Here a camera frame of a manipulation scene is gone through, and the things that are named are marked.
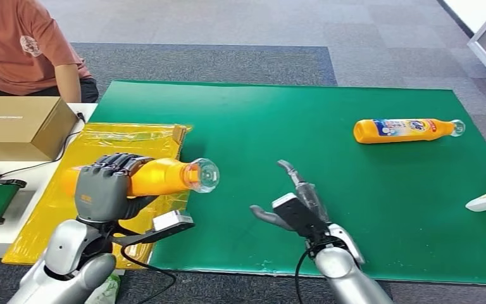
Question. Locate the orange bottle with clear cap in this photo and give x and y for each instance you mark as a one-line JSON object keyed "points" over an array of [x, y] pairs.
{"points": [[163, 176], [368, 132]]}

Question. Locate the person's left forearm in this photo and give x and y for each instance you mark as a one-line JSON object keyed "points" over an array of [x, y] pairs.
{"points": [[67, 84]]}

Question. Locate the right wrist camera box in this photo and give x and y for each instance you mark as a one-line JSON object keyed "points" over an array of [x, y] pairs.
{"points": [[297, 214]]}

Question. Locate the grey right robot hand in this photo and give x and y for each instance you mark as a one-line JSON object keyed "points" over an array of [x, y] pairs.
{"points": [[312, 199]]}

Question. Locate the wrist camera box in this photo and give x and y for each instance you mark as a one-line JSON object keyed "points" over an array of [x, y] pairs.
{"points": [[297, 214], [171, 222]]}

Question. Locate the person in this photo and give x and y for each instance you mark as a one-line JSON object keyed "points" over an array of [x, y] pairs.
{"points": [[16, 46]]}

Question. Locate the brown cardboard box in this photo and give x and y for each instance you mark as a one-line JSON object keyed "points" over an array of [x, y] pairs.
{"points": [[12, 126]]}

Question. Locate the green white wipes pack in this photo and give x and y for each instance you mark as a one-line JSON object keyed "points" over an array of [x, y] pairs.
{"points": [[106, 291]]}

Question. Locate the green table mat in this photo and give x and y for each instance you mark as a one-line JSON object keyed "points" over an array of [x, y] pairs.
{"points": [[289, 126]]}

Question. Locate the yellow plastic film sheet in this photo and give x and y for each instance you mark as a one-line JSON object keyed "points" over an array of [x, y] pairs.
{"points": [[100, 140]]}

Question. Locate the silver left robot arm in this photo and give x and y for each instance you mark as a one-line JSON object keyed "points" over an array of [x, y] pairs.
{"points": [[67, 264]]}

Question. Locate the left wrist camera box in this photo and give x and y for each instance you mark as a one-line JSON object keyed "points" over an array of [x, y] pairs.
{"points": [[171, 222]]}

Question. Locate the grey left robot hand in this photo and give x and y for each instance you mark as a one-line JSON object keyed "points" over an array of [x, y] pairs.
{"points": [[100, 193]]}

